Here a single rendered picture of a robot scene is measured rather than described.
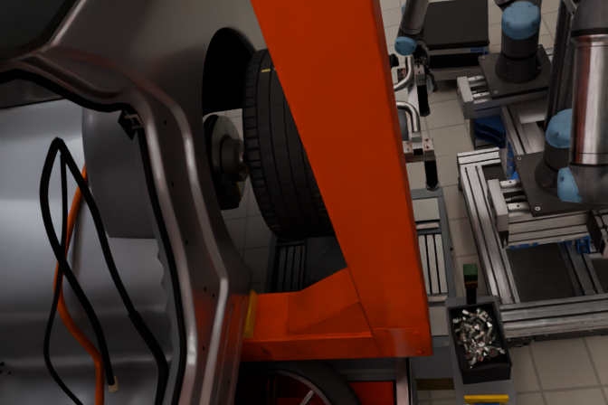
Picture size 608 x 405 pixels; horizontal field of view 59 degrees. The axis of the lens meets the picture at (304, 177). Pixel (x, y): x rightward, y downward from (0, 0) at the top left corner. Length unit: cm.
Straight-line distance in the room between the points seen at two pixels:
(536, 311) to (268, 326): 98
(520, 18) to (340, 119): 110
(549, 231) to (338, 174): 96
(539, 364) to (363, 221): 134
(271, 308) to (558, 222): 90
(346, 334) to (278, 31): 105
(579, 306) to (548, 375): 30
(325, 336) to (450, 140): 158
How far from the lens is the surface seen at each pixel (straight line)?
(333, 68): 81
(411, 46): 195
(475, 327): 171
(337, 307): 151
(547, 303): 215
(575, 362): 233
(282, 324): 168
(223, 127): 188
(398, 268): 126
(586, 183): 128
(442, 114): 306
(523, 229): 176
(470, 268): 170
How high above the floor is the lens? 214
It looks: 48 degrees down
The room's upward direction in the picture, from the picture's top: 21 degrees counter-clockwise
